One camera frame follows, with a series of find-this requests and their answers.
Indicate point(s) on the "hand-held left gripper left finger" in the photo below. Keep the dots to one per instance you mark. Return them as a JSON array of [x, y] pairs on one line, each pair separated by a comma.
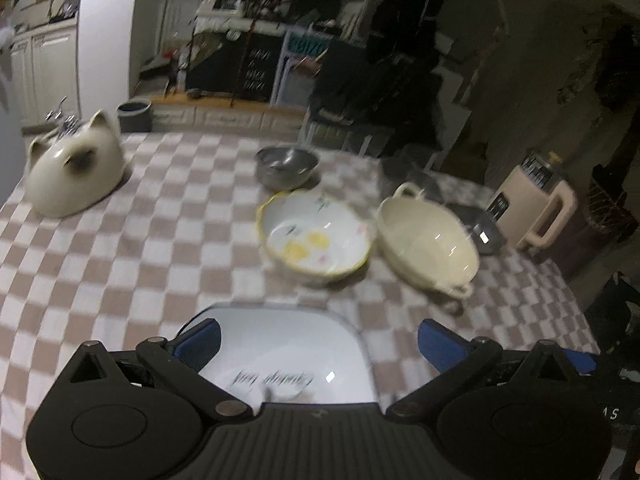
[[200, 342]]

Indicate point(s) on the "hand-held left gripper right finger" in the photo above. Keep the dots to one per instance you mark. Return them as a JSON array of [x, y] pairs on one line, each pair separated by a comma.
[[440, 345]]

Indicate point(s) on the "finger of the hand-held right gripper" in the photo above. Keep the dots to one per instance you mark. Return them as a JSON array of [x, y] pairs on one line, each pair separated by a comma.
[[582, 362]]

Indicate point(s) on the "white square plate dark rim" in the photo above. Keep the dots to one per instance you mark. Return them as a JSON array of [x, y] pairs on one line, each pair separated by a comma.
[[280, 345]]

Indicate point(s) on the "small square steel tray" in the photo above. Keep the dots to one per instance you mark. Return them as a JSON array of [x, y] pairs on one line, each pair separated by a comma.
[[480, 235]]

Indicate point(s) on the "yellow-rimmed floral bowl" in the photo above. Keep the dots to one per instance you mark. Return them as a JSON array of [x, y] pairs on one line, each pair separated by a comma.
[[320, 230]]

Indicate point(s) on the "large square steel tray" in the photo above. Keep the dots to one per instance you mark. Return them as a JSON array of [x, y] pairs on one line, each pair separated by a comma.
[[400, 170]]

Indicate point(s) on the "round steel bowl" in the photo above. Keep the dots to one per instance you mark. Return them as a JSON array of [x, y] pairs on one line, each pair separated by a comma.
[[287, 170]]

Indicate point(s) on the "brown white checkered tablecloth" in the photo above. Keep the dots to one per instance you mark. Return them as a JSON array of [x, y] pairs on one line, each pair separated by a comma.
[[150, 260]]

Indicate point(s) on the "beige blender jug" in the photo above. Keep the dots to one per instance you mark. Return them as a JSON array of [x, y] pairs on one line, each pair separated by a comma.
[[525, 200]]

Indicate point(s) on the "cat-shaped ceramic dish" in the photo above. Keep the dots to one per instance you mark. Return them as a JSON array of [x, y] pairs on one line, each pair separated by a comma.
[[70, 185]]

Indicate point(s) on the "grey round bin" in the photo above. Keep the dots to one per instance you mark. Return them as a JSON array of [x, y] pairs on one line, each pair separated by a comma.
[[134, 115]]

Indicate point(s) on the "low wooden platform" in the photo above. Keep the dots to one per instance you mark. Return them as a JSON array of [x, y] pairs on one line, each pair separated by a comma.
[[225, 102]]

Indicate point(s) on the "silver metal ornament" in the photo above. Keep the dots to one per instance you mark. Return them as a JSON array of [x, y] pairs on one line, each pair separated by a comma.
[[65, 122]]

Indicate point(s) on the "black armchair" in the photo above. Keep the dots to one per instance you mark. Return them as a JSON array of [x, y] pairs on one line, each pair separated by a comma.
[[350, 95]]

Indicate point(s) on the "black lettered sign board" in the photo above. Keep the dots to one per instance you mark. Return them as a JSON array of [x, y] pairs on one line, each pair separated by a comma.
[[255, 75]]

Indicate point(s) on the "dark patterned cloth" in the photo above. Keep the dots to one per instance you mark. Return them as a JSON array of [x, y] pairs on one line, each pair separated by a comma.
[[210, 60]]

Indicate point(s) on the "white kitchen cabinet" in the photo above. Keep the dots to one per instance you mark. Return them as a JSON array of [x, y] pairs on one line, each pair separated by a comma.
[[45, 75]]

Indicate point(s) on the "white blue printed box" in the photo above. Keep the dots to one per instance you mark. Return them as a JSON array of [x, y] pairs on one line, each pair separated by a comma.
[[300, 45]]

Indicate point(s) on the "hanging black clothes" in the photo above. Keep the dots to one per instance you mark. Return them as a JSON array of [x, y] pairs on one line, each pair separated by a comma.
[[405, 15]]

